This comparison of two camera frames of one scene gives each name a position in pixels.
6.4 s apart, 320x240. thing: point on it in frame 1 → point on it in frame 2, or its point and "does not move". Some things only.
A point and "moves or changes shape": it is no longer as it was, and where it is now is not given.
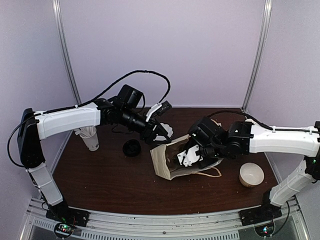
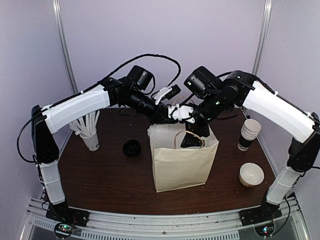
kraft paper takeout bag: (167, 165) moves or changes shape
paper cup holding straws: (92, 142) does not move
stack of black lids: (131, 148) does not move
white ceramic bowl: (251, 174) does not move
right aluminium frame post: (263, 39) does not move
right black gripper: (205, 164) → (204, 130)
